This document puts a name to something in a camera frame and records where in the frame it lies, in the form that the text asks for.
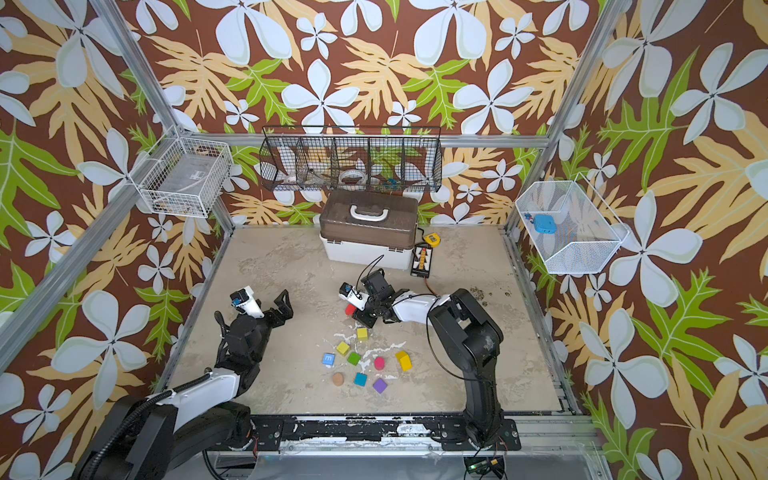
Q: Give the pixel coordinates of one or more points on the white wire basket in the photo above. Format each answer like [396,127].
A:
[182,175]
[589,232]

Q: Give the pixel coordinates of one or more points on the blue object in basket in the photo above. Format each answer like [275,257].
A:
[544,224]

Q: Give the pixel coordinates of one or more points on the yellow wood block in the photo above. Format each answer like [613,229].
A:
[404,361]

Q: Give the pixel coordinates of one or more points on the green wood cube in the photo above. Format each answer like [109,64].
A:
[354,358]

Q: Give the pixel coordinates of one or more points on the purple wood cube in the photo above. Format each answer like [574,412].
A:
[380,386]

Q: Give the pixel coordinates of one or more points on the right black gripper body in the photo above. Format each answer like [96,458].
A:
[372,294]

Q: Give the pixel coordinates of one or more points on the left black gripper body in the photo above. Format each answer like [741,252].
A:
[263,328]

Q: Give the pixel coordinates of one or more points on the wrist white camera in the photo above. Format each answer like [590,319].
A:
[245,303]
[352,296]

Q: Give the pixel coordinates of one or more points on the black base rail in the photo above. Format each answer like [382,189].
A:
[443,432]

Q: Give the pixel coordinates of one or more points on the brown lid storage box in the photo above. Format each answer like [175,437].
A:
[359,227]

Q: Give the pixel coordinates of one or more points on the yellow connector plug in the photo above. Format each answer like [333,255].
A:
[432,239]

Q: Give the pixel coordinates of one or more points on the black wire basket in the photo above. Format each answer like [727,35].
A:
[392,159]

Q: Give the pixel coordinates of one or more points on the black battery pack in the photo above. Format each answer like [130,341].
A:
[421,261]

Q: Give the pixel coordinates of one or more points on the white wire basket left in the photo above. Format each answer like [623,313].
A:
[182,175]

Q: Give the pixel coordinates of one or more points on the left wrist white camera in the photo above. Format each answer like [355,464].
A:
[245,303]

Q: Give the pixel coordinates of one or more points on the yellow-green cube lower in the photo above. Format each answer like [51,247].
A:
[343,348]

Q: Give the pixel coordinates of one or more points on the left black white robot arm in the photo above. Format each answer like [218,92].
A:
[144,438]

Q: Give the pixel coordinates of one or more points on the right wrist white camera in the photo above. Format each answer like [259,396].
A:
[352,296]

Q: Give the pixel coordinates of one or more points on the white wire basket right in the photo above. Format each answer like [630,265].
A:
[589,232]

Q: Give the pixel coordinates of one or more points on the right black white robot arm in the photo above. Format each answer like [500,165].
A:
[468,335]

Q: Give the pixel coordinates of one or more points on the teal wood cube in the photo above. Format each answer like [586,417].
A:
[360,379]

